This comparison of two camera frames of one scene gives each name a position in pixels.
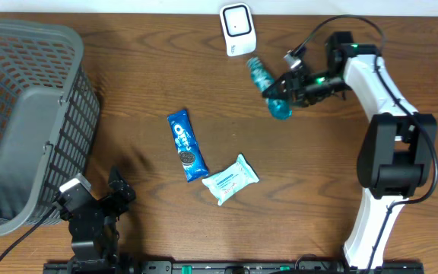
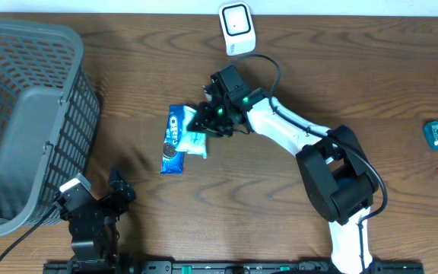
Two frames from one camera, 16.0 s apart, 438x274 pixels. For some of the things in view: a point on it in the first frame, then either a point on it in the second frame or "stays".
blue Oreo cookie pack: [188, 145] -> [172, 160]
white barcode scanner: [239, 30] stays
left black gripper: [123, 189] stays
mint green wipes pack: [228, 183] -> [192, 142]
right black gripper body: [310, 85] -> [215, 119]
